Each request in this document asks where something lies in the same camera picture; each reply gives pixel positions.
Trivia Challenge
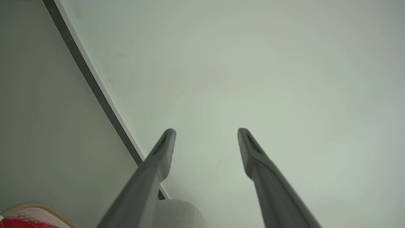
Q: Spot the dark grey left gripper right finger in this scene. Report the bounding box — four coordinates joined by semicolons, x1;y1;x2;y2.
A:
237;128;322;228

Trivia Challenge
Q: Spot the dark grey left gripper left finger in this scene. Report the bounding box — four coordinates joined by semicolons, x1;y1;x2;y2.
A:
97;128;176;228

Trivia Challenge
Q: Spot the red garment with white stripes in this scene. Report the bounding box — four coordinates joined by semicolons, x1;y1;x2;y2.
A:
0;217;56;228

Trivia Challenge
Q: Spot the white laundry basket tan rim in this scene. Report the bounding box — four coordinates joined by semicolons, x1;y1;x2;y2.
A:
0;202;79;228

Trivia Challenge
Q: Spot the dark baseboard with white edge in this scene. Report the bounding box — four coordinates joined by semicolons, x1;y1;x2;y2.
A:
42;0;169;200

